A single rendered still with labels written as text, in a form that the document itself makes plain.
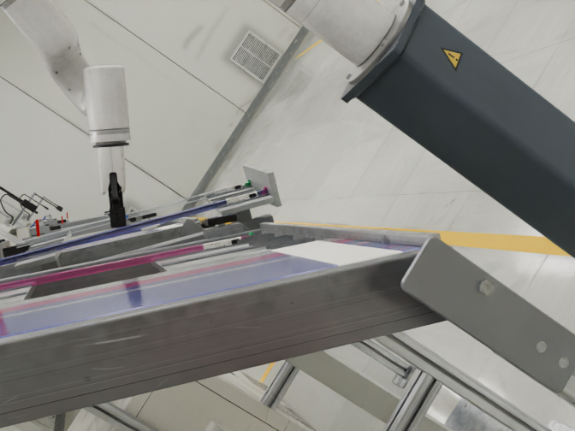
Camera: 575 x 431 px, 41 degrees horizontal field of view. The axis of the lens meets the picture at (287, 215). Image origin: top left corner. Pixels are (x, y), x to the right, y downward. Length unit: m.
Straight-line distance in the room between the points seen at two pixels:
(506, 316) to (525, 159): 0.92
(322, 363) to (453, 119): 0.57
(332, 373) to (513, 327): 1.04
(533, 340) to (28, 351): 0.39
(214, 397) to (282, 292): 1.53
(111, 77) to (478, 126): 0.73
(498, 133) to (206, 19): 7.68
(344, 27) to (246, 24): 7.67
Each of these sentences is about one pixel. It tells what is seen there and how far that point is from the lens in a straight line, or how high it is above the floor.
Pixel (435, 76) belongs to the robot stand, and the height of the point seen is 0.60.
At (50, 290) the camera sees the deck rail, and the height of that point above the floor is 0.96.
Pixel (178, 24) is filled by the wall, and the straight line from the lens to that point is 8.99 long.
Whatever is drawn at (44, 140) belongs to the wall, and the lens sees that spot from 8.73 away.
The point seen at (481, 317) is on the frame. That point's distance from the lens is 0.64.
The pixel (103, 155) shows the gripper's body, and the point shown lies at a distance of 1.63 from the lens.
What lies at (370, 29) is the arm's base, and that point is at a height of 0.74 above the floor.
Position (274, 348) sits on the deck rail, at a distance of 0.62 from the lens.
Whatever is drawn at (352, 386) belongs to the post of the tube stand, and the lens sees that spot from 1.68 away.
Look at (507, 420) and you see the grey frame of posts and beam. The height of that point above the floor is 0.13.
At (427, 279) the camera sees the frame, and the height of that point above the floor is 0.74.
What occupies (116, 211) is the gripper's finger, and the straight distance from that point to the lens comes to 1.66.
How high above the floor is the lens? 0.99
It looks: 13 degrees down
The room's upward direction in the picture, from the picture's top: 56 degrees counter-clockwise
